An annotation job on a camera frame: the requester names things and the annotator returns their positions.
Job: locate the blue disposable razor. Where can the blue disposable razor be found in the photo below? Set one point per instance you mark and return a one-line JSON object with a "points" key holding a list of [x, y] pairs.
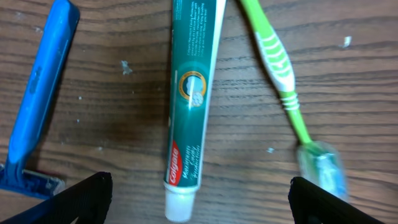
{"points": [[52, 53]]}

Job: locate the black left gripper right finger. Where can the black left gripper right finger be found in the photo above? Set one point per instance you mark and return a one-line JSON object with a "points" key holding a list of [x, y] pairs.
{"points": [[312, 205]]}

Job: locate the green white toothpaste tube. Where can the green white toothpaste tube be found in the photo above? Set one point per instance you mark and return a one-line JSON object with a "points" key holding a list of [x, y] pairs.
{"points": [[196, 31]]}

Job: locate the green toothbrush with cap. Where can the green toothbrush with cap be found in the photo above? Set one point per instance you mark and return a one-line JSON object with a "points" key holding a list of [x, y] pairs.
{"points": [[319, 162]]}

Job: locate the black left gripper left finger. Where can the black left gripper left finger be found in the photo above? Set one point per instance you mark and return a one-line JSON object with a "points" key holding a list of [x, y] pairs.
{"points": [[85, 202]]}

